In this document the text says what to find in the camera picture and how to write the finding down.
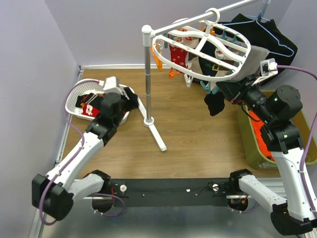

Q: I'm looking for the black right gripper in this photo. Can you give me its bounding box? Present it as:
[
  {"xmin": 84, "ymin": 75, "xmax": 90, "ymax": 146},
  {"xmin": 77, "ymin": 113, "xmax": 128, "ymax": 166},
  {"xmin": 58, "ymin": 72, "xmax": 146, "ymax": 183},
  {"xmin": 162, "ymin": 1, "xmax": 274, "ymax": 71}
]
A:
[{"xmin": 217, "ymin": 72, "xmax": 275, "ymax": 123}]

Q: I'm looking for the black striped sock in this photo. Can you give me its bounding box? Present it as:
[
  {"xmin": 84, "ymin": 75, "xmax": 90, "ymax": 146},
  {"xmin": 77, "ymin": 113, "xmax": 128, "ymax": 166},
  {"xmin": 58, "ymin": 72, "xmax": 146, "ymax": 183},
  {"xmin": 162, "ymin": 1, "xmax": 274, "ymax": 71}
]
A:
[{"xmin": 204, "ymin": 92, "xmax": 225, "ymax": 117}]

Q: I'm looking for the teal clothes peg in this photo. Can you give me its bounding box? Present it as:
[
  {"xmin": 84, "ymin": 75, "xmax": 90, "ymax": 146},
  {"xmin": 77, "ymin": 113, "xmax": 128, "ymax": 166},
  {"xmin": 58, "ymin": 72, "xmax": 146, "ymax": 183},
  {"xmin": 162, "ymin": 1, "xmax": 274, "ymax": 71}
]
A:
[{"xmin": 200, "ymin": 80, "xmax": 211, "ymax": 94}]

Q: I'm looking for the white round sock hanger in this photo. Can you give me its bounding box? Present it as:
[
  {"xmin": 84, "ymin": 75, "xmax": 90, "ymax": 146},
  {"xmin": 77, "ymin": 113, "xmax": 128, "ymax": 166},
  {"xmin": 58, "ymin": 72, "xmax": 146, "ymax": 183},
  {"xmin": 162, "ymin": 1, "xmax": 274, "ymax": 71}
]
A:
[{"xmin": 148, "ymin": 8, "xmax": 251, "ymax": 82}]

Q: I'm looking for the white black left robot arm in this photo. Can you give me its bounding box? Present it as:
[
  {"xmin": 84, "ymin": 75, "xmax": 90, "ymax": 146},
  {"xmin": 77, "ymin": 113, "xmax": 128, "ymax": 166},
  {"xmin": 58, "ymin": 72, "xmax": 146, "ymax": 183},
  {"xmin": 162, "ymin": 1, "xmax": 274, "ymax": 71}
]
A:
[{"xmin": 31, "ymin": 87, "xmax": 139, "ymax": 226}]

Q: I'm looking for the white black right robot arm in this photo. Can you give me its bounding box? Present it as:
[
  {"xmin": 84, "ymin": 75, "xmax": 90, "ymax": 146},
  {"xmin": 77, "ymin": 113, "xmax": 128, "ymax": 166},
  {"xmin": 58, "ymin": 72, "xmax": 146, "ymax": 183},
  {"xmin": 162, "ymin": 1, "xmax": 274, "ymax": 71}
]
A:
[{"xmin": 216, "ymin": 76, "xmax": 317, "ymax": 236}]

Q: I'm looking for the socks pile in basket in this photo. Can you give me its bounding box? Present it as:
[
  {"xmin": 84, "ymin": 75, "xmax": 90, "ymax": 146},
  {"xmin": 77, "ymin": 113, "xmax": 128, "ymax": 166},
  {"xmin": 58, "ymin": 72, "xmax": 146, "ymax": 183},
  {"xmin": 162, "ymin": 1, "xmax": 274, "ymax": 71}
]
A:
[{"xmin": 75, "ymin": 93, "xmax": 104, "ymax": 117}]

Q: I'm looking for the navy santa sock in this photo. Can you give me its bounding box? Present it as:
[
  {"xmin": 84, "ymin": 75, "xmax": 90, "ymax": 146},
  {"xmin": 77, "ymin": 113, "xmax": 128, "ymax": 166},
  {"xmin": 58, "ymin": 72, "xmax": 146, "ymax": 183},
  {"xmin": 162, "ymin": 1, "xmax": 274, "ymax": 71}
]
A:
[{"xmin": 199, "ymin": 42, "xmax": 218, "ymax": 77}]

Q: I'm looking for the grey hanging garment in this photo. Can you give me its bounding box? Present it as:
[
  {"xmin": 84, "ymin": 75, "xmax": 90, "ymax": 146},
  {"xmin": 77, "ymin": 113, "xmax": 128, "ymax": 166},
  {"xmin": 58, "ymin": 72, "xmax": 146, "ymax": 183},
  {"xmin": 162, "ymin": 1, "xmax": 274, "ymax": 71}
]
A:
[{"xmin": 234, "ymin": 45, "xmax": 269, "ymax": 80}]

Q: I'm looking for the orange cloth in bin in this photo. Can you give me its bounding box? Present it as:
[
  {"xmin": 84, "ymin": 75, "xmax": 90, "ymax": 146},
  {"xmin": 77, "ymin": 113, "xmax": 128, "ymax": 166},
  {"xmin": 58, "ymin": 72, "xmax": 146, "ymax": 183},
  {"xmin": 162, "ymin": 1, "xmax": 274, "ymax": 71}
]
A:
[{"xmin": 249, "ymin": 110, "xmax": 274, "ymax": 161}]

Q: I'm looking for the cream brown striped sock back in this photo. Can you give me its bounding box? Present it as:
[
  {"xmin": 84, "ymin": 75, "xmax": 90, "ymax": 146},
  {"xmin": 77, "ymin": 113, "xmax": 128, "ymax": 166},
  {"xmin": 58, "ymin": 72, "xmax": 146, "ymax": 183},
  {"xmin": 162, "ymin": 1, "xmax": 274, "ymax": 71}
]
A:
[{"xmin": 187, "ymin": 53, "xmax": 203, "ymax": 74}]

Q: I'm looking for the white perforated basket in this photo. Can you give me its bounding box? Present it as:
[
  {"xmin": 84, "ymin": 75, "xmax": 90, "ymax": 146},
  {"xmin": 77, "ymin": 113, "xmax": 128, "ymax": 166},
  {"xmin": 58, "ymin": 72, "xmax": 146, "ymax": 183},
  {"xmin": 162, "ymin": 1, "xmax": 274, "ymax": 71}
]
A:
[{"xmin": 65, "ymin": 76, "xmax": 139, "ymax": 125}]

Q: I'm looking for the red santa sock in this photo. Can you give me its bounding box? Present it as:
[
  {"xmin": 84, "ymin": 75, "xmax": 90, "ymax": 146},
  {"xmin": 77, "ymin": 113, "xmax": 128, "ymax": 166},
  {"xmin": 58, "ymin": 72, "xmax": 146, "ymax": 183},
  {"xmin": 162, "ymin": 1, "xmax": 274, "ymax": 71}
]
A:
[{"xmin": 169, "ymin": 44, "xmax": 188, "ymax": 68}]

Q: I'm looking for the black hanging garment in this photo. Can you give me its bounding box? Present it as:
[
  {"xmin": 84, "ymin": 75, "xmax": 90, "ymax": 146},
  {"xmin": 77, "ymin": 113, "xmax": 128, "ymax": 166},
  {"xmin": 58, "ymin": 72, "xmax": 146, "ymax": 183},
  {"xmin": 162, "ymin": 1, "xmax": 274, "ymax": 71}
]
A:
[{"xmin": 220, "ymin": 14, "xmax": 298, "ymax": 81}]

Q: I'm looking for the silver drying rack stand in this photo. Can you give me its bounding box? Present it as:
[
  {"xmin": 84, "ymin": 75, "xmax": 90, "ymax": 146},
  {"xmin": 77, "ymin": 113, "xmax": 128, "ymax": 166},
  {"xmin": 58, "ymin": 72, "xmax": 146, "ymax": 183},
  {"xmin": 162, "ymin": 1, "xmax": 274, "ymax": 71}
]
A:
[{"xmin": 135, "ymin": 0, "xmax": 263, "ymax": 152}]

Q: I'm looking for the green plastic bin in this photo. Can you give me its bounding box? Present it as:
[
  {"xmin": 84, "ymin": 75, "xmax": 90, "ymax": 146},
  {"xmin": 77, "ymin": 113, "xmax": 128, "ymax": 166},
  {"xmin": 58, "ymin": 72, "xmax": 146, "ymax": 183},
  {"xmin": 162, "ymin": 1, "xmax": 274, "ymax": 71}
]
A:
[{"xmin": 236, "ymin": 90, "xmax": 317, "ymax": 171}]

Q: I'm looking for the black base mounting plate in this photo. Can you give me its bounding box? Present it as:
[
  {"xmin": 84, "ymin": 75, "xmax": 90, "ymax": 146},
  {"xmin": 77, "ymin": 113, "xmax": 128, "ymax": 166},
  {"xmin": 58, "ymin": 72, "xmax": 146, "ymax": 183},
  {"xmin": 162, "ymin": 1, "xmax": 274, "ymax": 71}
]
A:
[{"xmin": 89, "ymin": 177, "xmax": 251, "ymax": 208}]

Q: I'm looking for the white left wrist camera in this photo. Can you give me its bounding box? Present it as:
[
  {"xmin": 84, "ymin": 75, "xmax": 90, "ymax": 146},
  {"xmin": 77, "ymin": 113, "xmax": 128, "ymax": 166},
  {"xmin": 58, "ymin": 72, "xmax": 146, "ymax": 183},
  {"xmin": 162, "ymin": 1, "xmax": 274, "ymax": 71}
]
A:
[{"xmin": 97, "ymin": 76, "xmax": 123, "ymax": 95}]

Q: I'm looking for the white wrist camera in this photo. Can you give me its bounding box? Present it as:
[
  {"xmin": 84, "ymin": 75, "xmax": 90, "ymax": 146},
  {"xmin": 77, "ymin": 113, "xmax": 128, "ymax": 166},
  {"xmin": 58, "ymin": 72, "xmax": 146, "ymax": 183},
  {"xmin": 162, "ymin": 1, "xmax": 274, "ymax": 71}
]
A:
[
  {"xmin": 252, "ymin": 58, "xmax": 278, "ymax": 86},
  {"xmin": 97, "ymin": 76, "xmax": 123, "ymax": 95}
]

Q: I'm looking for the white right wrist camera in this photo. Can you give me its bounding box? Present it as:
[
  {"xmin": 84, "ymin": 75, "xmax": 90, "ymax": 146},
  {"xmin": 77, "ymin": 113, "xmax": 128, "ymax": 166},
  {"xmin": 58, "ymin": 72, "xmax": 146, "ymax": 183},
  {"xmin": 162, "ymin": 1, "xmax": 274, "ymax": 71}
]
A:
[{"xmin": 252, "ymin": 58, "xmax": 278, "ymax": 86}]

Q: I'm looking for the light blue wire hanger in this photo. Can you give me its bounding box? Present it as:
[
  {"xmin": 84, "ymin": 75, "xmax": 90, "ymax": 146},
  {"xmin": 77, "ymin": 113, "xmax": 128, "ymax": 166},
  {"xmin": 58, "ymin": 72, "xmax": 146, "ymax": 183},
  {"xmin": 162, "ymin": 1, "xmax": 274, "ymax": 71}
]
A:
[{"xmin": 222, "ymin": 0, "xmax": 298, "ymax": 60}]

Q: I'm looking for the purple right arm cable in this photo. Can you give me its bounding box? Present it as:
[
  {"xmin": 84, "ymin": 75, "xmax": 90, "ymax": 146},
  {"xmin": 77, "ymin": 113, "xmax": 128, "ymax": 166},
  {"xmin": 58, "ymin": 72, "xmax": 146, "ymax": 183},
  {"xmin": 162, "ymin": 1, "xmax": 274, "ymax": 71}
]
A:
[{"xmin": 276, "ymin": 64, "xmax": 317, "ymax": 216}]

